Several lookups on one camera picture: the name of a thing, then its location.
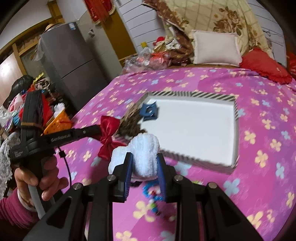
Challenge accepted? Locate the white fluffy scrunchie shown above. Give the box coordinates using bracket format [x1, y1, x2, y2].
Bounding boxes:
[108, 133, 159, 181]

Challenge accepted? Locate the red satin bow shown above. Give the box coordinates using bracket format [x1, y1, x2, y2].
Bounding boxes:
[98, 115, 126, 162]

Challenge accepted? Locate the magenta sleeve forearm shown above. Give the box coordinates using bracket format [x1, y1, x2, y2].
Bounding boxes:
[0, 188, 39, 240]

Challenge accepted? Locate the person's left hand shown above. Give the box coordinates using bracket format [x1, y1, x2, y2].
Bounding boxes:
[15, 156, 69, 208]

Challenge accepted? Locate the orange plastic basket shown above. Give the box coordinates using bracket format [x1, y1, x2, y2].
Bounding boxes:
[43, 110, 73, 135]

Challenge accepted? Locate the leopard print scrunchie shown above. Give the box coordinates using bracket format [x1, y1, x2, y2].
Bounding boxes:
[117, 107, 147, 138]

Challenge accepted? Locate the white striped-rim tray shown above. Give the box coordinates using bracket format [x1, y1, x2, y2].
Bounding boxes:
[124, 91, 239, 174]

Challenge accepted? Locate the black bag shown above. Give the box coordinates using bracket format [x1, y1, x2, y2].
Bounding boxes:
[3, 75, 34, 109]

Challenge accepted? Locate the blue hair claw clip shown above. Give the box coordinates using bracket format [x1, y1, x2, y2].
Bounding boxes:
[139, 102, 159, 121]

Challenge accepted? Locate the grey refrigerator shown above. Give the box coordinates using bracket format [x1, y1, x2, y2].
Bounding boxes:
[40, 22, 107, 112]

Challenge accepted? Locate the pink floral bedsheet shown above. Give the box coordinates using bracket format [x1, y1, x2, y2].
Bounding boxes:
[73, 68, 295, 240]

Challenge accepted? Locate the clear plastic bags pile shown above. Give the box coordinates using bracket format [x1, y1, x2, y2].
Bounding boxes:
[121, 47, 171, 75]

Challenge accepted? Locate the brown patterned blanket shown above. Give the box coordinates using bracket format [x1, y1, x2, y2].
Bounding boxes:
[163, 21, 194, 65]

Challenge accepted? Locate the white pillow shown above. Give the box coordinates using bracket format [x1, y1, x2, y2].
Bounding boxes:
[190, 30, 242, 66]

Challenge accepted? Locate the red cushion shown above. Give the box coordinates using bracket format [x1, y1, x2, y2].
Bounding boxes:
[239, 48, 292, 85]

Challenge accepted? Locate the floral beige quilt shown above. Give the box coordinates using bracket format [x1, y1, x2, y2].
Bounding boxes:
[142, 0, 273, 57]

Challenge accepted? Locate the blue bead bracelet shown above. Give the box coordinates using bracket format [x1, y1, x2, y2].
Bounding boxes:
[141, 180, 178, 223]

